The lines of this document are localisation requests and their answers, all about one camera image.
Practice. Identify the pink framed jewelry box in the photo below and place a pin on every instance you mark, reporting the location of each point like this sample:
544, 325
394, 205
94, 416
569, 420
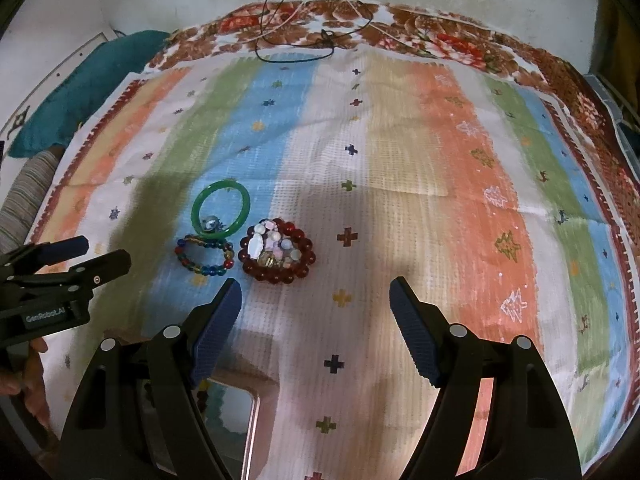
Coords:
238, 405

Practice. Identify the grey plastic bin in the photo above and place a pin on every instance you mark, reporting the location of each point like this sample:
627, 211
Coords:
626, 125

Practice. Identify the green jade bangle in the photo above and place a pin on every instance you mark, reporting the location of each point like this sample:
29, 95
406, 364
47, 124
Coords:
238, 222

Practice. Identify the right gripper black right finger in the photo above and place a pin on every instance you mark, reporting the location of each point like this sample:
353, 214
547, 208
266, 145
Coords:
528, 433

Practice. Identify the striped colourful woven cloth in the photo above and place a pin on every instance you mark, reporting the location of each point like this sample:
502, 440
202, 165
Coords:
482, 194

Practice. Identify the teal pillow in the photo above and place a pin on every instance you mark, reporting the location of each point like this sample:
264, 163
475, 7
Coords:
83, 92

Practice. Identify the striped grey fabric roll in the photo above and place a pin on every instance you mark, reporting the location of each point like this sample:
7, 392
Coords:
26, 195

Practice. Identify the pale stone bead jewelry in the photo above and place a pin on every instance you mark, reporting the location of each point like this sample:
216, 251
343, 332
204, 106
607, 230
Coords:
274, 244

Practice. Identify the person's left hand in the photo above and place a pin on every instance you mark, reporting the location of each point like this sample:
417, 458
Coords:
30, 381

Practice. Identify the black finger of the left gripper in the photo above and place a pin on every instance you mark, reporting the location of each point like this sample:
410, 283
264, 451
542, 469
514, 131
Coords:
94, 272
33, 257

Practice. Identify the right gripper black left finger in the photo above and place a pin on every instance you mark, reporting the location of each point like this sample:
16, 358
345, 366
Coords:
104, 436

